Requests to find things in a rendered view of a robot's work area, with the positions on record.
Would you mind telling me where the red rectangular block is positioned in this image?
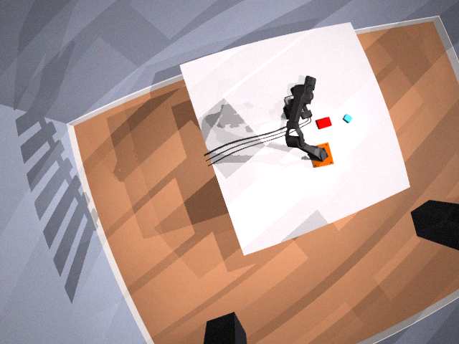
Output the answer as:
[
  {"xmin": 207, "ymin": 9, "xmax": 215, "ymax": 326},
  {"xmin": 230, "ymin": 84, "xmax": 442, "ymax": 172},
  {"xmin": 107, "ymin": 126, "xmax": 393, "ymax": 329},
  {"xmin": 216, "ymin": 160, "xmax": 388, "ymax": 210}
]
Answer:
[{"xmin": 316, "ymin": 117, "xmax": 332, "ymax": 130}]

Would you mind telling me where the small cyan block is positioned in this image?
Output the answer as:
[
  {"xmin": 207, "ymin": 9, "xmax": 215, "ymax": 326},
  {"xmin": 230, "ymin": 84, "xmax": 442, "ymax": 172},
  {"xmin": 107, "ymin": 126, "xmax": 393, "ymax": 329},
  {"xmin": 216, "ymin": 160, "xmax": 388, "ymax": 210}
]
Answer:
[{"xmin": 342, "ymin": 114, "xmax": 352, "ymax": 123}]

